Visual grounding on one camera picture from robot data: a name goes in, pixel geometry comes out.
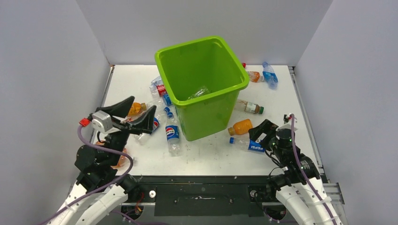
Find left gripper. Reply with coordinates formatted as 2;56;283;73
99;96;156;165

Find small orange juice bottle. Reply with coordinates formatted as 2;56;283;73
228;119;253;136

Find large clear white-cap bottle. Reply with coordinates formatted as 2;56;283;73
187;85;211;100

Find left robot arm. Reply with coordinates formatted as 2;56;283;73
43;96;156;225

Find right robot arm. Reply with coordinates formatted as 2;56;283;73
248;113;343;225

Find green plastic bin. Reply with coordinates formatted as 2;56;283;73
154;36;249;141

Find Pepsi bottle tilted left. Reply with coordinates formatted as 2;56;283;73
135;106;170;145

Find Pepsi bottle right side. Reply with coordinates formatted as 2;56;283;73
229;137;265;153

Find brown coffee bottle green cap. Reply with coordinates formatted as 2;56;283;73
234;99;264;115

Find clear bottle blue label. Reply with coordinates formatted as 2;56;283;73
146;94;173;113

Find red label bottle left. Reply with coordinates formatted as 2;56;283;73
149;76;167;98

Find Pepsi bottle upright centre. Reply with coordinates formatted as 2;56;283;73
165;112;181;156

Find crushed orange bottle front left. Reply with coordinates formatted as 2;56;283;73
95;140;128;170

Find blue crushed bottle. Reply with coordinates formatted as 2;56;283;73
262;62;278;90

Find orange label bottle back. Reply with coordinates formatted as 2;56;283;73
247;71;265;83

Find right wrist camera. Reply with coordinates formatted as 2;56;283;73
276;113;297;131

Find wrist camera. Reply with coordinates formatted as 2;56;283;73
91;111;113;134
276;113;297;131

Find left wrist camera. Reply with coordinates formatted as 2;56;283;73
91;111;113;134

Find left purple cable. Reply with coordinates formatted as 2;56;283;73
37;118;134;225

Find purple cable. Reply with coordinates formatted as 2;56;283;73
37;118;134;225
287;114;339;225

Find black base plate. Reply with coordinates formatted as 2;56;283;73
121;174;288;219

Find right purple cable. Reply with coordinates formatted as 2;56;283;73
287;114;339;225

